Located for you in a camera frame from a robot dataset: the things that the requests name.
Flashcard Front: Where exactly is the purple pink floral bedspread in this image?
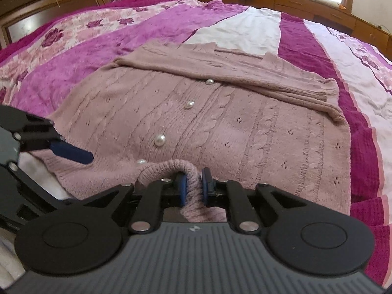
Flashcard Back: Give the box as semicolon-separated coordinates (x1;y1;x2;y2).
1;0;391;293

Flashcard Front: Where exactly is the long low wooden cabinet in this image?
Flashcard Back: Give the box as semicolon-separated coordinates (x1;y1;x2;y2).
199;0;391;59

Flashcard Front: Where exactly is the dusty pink knit cardigan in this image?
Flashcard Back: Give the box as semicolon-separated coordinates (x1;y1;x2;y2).
36;41;351;222

